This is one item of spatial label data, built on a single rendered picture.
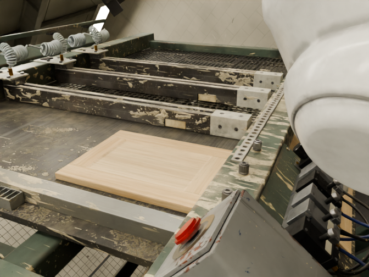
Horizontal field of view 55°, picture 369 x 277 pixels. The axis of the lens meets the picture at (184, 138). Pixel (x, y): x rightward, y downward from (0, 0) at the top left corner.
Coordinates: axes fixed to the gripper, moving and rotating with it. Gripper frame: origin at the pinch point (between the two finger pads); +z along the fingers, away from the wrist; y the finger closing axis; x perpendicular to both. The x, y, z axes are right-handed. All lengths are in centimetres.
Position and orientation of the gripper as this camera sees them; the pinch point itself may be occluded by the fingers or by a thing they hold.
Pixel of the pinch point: (118, 3)
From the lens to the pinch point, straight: 101.9
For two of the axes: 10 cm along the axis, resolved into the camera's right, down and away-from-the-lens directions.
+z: 5.4, 6.8, 4.9
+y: -0.8, -5.4, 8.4
